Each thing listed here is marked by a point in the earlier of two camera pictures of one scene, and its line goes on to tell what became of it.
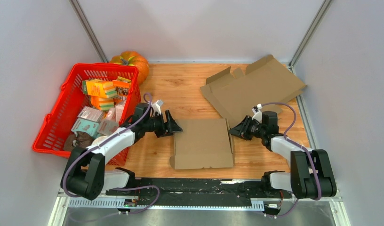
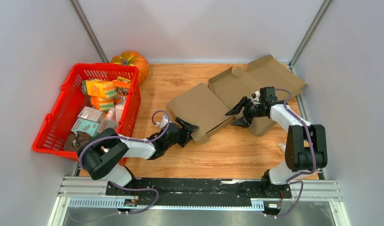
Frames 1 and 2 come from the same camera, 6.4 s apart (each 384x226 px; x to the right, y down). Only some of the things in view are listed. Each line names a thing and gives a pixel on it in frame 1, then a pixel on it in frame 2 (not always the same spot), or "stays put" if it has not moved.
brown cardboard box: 203,143 -> 200,107
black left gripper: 172,126 -> 190,127
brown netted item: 79,139 stays put
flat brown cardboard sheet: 266,84 stays put
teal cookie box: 89,127 stays put
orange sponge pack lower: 104,104 stays put
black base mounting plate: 196,192 stays put
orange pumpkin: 132,58 stays put
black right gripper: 241,130 -> 236,109
